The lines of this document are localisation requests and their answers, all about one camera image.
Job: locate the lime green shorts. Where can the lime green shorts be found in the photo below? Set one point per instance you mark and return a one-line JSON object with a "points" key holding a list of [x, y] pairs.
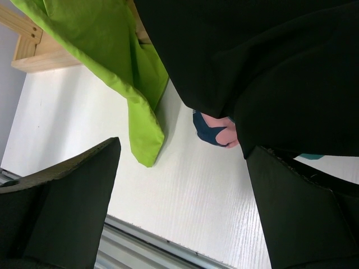
{"points": [[142, 92]]}

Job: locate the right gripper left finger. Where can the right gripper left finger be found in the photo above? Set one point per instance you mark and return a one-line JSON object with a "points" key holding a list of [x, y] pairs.
{"points": [[54, 218]]}

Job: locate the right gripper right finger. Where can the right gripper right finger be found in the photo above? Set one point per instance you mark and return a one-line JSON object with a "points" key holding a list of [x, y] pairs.
{"points": [[309, 218]]}

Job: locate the dark teal shorts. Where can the dark teal shorts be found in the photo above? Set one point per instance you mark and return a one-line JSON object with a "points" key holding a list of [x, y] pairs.
{"points": [[311, 156]]}

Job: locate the wooden clothes rack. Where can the wooden clothes rack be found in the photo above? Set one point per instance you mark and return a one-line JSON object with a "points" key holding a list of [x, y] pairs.
{"points": [[36, 53]]}

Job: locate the black shorts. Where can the black shorts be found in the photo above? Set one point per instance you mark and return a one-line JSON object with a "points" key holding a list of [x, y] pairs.
{"points": [[286, 72]]}

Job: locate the pink patterned shorts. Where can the pink patterned shorts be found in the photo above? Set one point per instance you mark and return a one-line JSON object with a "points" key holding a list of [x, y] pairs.
{"points": [[218, 132]]}

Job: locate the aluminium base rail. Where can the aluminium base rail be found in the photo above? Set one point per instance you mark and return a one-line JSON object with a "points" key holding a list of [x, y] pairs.
{"points": [[118, 249]]}

